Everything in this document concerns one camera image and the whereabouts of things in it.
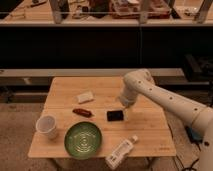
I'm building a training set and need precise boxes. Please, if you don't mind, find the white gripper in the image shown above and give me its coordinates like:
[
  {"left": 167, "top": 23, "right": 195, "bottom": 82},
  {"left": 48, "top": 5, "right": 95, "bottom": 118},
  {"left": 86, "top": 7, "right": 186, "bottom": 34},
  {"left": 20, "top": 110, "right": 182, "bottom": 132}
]
[{"left": 118, "top": 87, "right": 137, "bottom": 120}]

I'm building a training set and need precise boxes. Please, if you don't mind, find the black eraser block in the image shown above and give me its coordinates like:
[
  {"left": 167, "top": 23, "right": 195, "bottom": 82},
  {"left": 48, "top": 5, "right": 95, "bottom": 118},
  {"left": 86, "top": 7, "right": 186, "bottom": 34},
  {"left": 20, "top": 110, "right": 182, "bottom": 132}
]
[{"left": 107, "top": 110, "right": 124, "bottom": 121}]

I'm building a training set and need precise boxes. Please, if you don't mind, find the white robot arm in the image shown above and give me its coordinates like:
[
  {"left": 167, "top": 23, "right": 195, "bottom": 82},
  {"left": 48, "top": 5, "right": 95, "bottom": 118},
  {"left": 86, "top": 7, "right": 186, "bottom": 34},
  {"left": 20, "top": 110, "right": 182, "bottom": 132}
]
[{"left": 119, "top": 69, "right": 213, "bottom": 171}]

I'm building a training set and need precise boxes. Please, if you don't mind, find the wooden folding table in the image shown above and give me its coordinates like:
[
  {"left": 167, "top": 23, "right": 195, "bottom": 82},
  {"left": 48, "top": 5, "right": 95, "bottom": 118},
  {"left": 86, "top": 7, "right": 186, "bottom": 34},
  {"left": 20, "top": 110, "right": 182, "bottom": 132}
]
[{"left": 28, "top": 77, "right": 176, "bottom": 158}]

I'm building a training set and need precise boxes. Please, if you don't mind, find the white plastic bottle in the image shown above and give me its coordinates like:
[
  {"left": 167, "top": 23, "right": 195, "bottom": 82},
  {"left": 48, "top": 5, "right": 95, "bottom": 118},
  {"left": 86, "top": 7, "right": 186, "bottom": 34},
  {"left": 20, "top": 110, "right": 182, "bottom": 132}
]
[{"left": 105, "top": 135, "right": 138, "bottom": 170}]

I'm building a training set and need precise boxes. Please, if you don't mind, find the brown sausage-shaped object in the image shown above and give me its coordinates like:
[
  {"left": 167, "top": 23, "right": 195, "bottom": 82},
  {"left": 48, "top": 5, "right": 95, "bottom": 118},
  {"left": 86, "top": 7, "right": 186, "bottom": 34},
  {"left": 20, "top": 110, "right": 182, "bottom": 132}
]
[{"left": 73, "top": 108, "right": 93, "bottom": 117}]

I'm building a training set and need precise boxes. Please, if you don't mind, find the white sponge block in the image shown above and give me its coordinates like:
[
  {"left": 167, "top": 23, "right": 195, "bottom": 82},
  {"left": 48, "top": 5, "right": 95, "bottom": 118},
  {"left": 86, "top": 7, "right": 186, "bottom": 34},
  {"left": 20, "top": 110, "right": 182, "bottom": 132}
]
[{"left": 77, "top": 91, "right": 94, "bottom": 104}]

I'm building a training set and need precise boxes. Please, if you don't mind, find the green ribbed plate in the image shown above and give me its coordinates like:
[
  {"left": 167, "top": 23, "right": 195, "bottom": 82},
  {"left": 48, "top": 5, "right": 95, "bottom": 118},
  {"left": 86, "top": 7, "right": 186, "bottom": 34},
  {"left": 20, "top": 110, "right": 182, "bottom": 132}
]
[{"left": 64, "top": 121, "right": 102, "bottom": 160}]

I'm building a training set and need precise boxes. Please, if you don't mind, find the blue foot pedal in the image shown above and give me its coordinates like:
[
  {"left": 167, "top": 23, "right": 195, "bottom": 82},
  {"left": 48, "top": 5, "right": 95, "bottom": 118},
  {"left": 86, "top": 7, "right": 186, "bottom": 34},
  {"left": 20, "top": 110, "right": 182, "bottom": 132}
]
[{"left": 185, "top": 126, "right": 202, "bottom": 142}]

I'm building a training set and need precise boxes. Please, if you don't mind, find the red tray on workbench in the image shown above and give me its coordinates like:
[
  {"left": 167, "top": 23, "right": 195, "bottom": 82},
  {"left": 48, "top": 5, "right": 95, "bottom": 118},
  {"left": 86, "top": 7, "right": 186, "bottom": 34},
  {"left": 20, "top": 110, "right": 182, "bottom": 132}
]
[{"left": 110, "top": 0, "right": 171, "bottom": 19}]

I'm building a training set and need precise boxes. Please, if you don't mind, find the long wooden workbench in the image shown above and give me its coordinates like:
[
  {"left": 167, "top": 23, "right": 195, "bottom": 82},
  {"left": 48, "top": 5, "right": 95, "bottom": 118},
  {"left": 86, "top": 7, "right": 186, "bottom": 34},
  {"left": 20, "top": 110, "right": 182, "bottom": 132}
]
[{"left": 0, "top": 0, "right": 213, "bottom": 27}]

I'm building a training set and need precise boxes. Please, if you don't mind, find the black floor cable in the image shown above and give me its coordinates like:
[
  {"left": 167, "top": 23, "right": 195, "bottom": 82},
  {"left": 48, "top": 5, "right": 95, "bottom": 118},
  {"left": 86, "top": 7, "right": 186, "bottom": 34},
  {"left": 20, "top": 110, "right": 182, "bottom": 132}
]
[{"left": 173, "top": 141, "right": 204, "bottom": 171}]

